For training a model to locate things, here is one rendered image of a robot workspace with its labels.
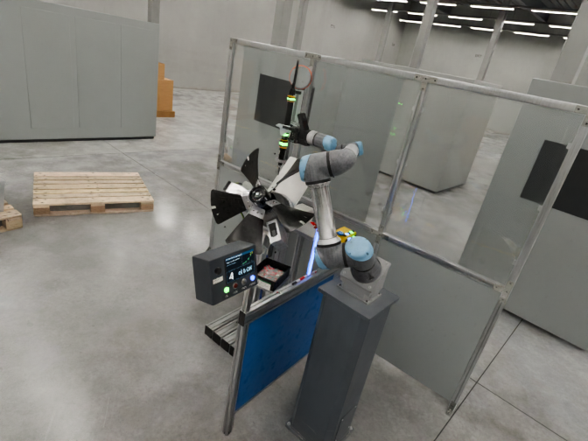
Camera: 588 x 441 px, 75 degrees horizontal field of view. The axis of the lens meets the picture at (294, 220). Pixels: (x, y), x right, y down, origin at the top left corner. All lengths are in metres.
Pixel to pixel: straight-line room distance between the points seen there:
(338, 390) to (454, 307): 1.01
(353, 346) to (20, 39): 6.39
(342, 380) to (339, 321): 0.32
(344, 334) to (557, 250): 2.71
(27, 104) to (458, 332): 6.60
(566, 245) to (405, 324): 1.87
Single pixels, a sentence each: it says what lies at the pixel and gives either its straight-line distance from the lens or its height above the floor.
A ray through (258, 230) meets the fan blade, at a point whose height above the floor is 1.03.
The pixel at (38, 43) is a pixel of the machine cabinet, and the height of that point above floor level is 1.48.
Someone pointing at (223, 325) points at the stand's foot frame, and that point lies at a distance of 3.08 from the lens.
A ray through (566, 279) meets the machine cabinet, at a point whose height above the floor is 0.61.
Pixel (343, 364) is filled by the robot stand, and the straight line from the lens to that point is 2.07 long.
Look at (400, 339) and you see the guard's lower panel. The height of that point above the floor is 0.28.
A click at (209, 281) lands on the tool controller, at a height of 1.17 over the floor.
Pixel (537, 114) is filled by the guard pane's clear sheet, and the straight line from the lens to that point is 2.45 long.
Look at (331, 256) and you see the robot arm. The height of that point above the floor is 1.23.
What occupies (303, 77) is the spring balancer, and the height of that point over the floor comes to 1.88.
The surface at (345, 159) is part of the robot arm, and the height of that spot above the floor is 1.65.
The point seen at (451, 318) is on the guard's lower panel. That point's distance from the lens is 2.81.
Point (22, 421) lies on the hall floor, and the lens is 2.74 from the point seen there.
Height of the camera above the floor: 2.04
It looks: 23 degrees down
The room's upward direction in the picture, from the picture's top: 11 degrees clockwise
